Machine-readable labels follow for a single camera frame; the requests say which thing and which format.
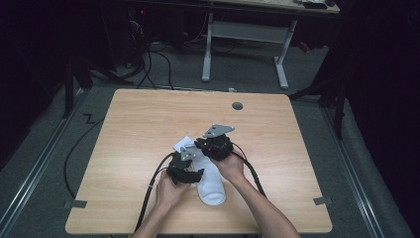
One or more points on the person's right hand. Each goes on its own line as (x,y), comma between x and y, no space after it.
(232,168)

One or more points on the person's left hand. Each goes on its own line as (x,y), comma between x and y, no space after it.
(168,195)

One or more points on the black computer tower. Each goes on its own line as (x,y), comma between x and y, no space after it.
(137,33)

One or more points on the white-framed wooden desk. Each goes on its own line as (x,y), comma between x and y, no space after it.
(247,31)

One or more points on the dark curtain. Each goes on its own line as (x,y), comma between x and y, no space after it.
(26,66)
(383,66)

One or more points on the aluminium floor rail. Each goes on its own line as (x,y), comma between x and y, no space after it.
(350,172)
(33,175)

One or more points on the black metal stand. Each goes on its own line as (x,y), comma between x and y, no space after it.
(68,92)
(339,112)

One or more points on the black device on desk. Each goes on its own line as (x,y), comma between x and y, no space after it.
(313,5)

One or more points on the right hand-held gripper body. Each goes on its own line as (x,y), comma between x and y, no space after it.
(218,147)

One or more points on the white sock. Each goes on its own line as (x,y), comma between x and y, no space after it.
(211,188)
(181,143)

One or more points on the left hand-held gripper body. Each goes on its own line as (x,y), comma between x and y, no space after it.
(178,170)

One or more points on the small red object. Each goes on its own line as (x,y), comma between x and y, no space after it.
(304,47)

